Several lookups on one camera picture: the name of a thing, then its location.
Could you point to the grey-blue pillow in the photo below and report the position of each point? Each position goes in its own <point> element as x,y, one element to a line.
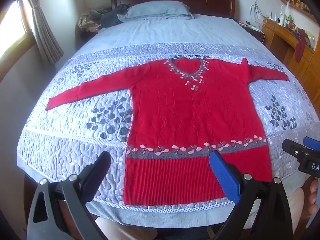
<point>157,10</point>

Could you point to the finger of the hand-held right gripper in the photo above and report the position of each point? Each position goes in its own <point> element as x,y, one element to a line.
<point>292,148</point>
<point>311,142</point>

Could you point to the white bottle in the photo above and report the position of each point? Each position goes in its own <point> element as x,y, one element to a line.
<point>282,17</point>

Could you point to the person's right hand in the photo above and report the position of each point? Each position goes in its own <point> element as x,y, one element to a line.
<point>314,192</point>

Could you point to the red knitted sweater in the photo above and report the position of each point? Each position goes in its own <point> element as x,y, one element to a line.
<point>175,110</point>

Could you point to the brown floral fabric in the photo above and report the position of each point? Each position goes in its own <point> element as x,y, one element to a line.
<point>87,22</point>

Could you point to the grey leaf-print quilt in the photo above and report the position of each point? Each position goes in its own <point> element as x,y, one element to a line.
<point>75,142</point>

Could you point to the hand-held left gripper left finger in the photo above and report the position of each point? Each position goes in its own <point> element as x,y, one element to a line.
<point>100,167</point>

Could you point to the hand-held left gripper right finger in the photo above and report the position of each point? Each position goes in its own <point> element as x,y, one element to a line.
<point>222,172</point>

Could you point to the grey curtain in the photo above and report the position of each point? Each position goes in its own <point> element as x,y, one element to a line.
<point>45,30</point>

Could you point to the wooden desk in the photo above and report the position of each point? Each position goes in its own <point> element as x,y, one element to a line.
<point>282,40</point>

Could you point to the dark blue clothes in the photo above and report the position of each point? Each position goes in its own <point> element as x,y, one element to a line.
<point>112,17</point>

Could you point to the dark nightstand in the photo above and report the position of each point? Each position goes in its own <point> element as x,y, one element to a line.
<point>252,30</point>

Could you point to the dark red hanging cloth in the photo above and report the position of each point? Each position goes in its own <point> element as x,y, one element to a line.
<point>300,45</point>

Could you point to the window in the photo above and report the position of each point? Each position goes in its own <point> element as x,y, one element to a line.
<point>12,30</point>

